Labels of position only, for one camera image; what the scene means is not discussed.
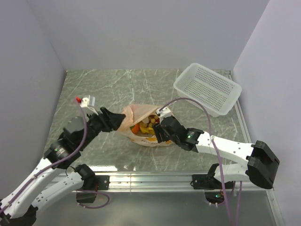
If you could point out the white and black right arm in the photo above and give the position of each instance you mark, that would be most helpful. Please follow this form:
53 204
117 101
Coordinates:
251 162

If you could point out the aluminium table edge rail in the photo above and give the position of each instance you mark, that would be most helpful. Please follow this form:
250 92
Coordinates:
129 182

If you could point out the bunch of brown longans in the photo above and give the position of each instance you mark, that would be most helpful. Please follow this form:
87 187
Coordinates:
151 119

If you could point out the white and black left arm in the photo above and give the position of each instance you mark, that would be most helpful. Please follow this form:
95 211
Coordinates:
34 194

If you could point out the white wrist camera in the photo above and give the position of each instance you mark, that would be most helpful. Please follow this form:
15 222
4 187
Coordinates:
163 113
87 103

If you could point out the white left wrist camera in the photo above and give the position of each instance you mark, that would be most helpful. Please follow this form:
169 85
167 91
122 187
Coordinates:
87 103

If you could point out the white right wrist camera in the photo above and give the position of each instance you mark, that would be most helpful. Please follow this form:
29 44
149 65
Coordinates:
163 113

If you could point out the orange tangerine with leaf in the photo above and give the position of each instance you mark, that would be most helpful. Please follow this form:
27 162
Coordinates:
135 129

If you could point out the peach plastic bag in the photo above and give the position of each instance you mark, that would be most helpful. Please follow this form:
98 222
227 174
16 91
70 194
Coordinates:
134 115

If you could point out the white perforated plastic basket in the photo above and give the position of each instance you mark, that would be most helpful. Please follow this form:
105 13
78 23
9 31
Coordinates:
215 92

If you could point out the yellow banana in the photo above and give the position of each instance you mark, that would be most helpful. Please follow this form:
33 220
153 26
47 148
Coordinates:
146 130

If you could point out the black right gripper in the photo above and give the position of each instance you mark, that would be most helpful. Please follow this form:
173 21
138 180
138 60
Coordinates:
158 129

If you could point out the right controller board with led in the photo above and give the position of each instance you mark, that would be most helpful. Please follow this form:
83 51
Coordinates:
215 198

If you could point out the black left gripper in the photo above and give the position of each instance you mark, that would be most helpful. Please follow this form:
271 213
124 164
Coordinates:
111 121

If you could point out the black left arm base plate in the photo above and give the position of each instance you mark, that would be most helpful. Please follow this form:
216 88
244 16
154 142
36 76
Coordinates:
101 182

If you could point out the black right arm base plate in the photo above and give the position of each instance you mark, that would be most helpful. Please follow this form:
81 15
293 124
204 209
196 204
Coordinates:
204 182

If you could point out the black left controller box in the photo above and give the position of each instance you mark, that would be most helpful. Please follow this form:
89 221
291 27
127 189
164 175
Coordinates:
84 198

